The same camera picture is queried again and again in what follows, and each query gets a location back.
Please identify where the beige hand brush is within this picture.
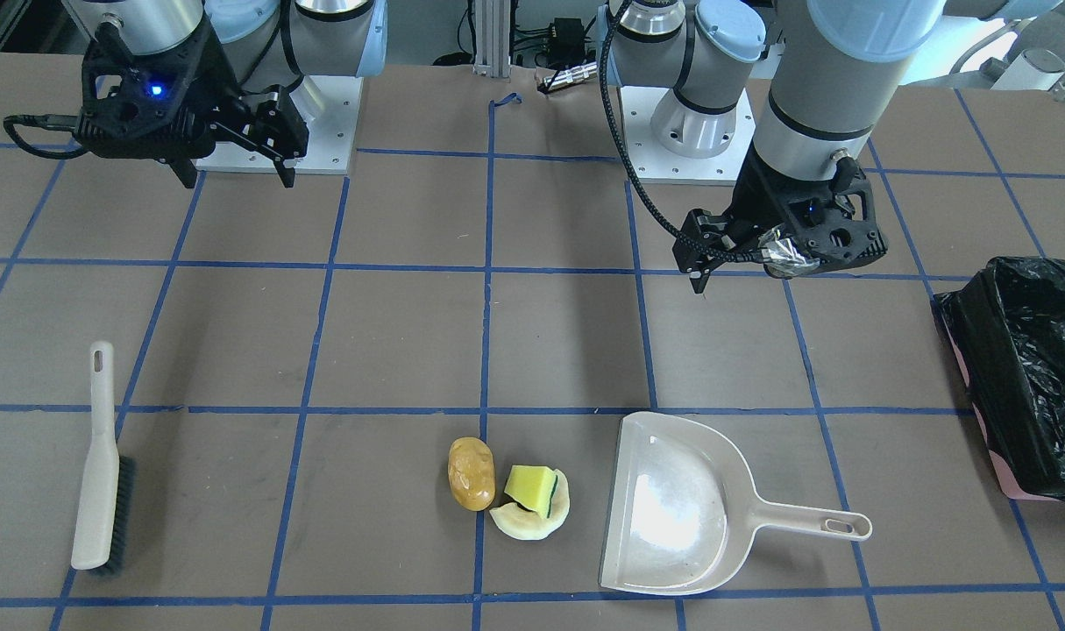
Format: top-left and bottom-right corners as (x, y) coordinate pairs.
(70, 340), (135, 578)

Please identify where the brown potato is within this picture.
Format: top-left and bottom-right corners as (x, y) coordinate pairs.
(447, 436), (496, 512)

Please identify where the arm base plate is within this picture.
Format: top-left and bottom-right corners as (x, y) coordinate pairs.
(620, 87), (756, 187)
(195, 76), (365, 176)

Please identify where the black braided cable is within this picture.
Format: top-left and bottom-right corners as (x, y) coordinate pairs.
(600, 0), (765, 264)

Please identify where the aluminium frame post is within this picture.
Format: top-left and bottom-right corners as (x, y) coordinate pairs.
(471, 0), (515, 80)

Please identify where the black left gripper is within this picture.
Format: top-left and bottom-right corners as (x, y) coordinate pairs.
(672, 151), (888, 294)

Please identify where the pale peel scrap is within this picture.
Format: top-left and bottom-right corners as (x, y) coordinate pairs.
(488, 470), (571, 543)

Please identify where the beige plastic dustpan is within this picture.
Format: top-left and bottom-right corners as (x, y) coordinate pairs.
(599, 411), (873, 596)

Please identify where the bin with black bag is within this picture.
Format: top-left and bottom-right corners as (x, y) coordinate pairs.
(933, 257), (1065, 502)

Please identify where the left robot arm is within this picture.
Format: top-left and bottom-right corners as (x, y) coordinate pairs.
(595, 1), (1054, 293)

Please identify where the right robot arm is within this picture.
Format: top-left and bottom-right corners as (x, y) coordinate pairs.
(64, 1), (388, 188)

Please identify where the yellow green sponge piece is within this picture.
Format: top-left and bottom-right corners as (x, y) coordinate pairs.
(504, 464), (559, 519)

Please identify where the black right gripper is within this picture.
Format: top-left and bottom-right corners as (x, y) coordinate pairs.
(73, 23), (310, 188)

